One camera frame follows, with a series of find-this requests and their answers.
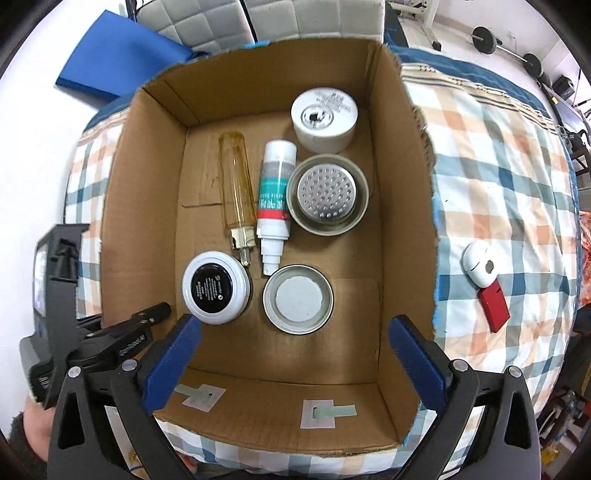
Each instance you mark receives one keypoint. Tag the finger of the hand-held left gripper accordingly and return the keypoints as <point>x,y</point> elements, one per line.
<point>120,334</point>

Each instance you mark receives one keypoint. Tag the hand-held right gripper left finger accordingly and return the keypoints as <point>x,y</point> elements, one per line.
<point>173,360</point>

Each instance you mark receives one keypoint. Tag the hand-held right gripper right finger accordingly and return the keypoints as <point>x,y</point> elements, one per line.
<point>415,364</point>

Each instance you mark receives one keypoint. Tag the cardboard box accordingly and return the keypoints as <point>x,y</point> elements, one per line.
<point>360,323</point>

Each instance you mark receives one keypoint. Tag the white jar with black top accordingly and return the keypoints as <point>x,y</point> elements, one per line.
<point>214,288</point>

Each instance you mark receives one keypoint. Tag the metal lid with white liner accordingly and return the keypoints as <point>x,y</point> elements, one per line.
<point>298,300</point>

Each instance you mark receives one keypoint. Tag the round metal strainer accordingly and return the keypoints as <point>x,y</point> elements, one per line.
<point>328,194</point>

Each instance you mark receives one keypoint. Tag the white and teal spray bottle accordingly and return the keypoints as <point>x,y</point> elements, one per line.
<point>274,194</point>

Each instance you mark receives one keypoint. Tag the white round jar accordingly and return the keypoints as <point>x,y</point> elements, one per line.
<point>323,120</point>

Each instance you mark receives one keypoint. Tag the person's left forearm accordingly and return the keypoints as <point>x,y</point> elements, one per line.
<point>23,452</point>

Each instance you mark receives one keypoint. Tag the person's left hand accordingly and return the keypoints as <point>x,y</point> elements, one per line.
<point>39,424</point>

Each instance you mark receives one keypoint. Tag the small red box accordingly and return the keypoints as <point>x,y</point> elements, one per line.
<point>494,307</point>

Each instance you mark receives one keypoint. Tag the small white case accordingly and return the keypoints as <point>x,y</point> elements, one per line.
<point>475,261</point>

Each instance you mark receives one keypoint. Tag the amber glass pump bottle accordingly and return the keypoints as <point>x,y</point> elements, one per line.
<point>236,184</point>

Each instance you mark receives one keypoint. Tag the plaid blanket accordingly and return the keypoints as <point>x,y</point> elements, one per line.
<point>485,161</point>

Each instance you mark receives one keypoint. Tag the blue mat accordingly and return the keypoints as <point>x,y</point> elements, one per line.
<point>115,55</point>

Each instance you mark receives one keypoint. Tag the grey quilted cushion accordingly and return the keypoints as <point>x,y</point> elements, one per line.
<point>184,23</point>
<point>314,18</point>

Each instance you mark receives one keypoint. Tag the black barbell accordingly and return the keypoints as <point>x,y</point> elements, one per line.
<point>485,39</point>

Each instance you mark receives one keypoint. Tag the dark blue cloth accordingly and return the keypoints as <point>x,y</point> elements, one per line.
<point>395,23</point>

